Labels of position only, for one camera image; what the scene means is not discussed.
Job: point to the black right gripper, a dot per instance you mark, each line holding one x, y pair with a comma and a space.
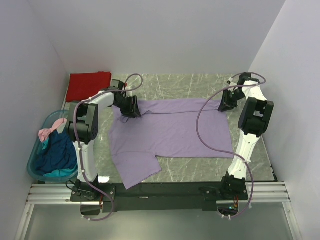
226, 105

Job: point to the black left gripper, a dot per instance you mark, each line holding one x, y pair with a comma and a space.
133, 109

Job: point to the lavender t shirt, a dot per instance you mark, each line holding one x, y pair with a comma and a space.
172, 128

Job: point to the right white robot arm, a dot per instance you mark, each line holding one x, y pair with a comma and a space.
253, 121

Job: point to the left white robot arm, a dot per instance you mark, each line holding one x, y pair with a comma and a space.
83, 123

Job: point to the folded red t shirt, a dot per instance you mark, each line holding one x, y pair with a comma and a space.
84, 85

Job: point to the navy garment in basket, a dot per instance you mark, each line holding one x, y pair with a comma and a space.
57, 155

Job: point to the teal plastic laundry basket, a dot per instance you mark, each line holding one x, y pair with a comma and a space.
55, 159

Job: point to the pink garment in basket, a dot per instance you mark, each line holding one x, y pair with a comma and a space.
58, 125

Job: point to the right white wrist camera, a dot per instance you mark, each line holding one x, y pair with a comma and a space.
230, 82

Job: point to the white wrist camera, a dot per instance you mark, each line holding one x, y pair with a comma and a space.
127, 92
230, 82

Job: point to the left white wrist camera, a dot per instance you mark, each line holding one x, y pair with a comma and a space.
127, 92

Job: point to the aluminium frame rail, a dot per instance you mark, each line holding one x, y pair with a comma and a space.
59, 194

